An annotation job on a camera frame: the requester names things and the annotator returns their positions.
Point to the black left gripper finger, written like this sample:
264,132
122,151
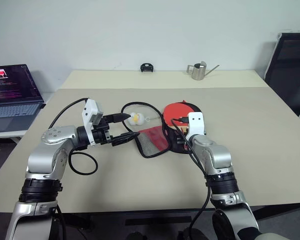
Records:
118,117
125,138

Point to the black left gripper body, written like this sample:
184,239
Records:
101,136

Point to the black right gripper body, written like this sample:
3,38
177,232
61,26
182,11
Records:
179,140

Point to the red table tennis paddle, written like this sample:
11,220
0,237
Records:
172,111

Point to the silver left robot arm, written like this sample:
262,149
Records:
45,155

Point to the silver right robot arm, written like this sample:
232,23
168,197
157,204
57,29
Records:
220,152

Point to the small black clamp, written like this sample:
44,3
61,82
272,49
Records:
147,68

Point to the steel watering can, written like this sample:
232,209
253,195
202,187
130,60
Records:
198,73

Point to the open grey laptop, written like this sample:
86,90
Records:
12,110

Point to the black office chair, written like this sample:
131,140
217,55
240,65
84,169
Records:
287,67

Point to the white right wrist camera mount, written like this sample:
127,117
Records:
196,122

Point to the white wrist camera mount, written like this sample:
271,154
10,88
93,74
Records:
90,110
196,122

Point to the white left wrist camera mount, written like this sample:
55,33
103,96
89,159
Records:
90,110

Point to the black table frame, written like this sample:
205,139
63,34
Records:
157,221

